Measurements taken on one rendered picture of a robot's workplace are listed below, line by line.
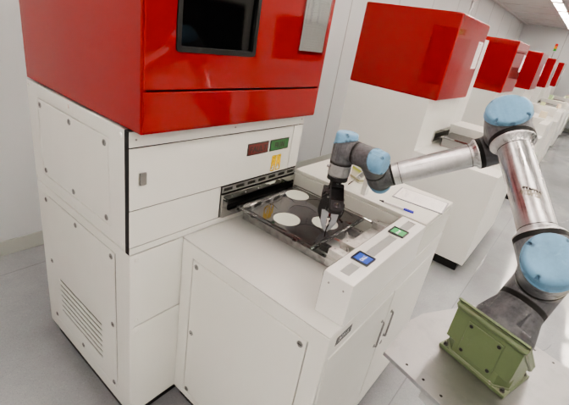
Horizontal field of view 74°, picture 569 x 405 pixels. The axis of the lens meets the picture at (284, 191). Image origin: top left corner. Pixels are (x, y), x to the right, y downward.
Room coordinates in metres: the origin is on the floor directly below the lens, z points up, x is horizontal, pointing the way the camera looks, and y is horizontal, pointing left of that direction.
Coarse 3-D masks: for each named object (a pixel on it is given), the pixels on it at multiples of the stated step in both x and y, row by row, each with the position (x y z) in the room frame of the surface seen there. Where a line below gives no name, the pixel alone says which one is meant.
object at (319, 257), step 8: (248, 216) 1.32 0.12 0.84; (256, 224) 1.30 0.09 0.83; (264, 224) 1.27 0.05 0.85; (272, 232) 1.25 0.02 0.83; (280, 232) 1.23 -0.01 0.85; (280, 240) 1.22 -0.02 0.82; (288, 240) 1.20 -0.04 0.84; (296, 248) 1.18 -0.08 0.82; (304, 248) 1.16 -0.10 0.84; (312, 256) 1.14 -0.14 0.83; (320, 256) 1.12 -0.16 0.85
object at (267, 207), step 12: (276, 192) 1.47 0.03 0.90; (252, 204) 1.32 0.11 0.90; (264, 204) 1.34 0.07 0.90; (276, 204) 1.36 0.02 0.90; (288, 204) 1.38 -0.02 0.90; (300, 204) 1.39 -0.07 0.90; (312, 204) 1.42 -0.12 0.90; (264, 216) 1.24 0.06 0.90; (300, 216) 1.29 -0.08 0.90; (312, 216) 1.31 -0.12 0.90; (348, 216) 1.37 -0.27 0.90; (288, 228) 1.18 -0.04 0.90; (300, 228) 1.20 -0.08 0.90; (312, 228) 1.21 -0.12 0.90; (336, 228) 1.25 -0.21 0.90; (312, 240) 1.13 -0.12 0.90
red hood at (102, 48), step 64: (64, 0) 1.17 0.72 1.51; (128, 0) 0.98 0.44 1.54; (192, 0) 1.07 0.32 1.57; (256, 0) 1.26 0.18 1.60; (320, 0) 1.51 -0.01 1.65; (64, 64) 1.19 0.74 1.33; (128, 64) 0.98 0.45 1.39; (192, 64) 1.07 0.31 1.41; (256, 64) 1.28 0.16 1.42; (320, 64) 1.58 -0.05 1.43; (128, 128) 0.98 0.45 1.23; (192, 128) 1.09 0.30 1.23
